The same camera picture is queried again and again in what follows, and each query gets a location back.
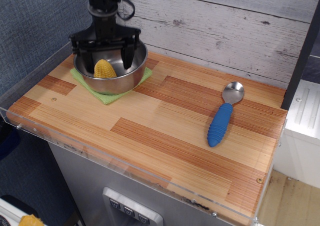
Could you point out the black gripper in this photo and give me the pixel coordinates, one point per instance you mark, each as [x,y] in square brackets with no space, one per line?
[104,34]

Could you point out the yellow toy corn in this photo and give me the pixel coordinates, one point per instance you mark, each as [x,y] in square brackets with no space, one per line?
[103,69]

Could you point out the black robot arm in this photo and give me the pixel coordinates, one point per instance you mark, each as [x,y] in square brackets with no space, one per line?
[108,7]

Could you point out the silver metal pot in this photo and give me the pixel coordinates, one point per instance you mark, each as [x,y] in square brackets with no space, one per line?
[125,80]

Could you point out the green cloth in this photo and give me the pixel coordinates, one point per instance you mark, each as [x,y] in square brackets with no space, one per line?
[107,99]

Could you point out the clear acrylic guard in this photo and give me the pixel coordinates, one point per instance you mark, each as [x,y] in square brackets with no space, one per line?
[169,114]

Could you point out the silver toy fridge cabinet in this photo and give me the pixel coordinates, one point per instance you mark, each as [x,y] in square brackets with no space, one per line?
[145,180]

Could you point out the silver dispenser button panel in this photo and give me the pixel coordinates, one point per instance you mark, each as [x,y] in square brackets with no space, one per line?
[126,211]

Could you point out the yellow black object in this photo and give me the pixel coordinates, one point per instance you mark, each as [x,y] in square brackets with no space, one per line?
[30,220]

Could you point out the white box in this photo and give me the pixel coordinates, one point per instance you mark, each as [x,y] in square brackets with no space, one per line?
[298,154]

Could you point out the blue handled metal spoon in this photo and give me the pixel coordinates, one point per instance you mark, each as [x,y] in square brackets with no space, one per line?
[232,93]

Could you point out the black vertical post right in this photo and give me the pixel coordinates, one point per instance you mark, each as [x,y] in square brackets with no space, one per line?
[302,59]

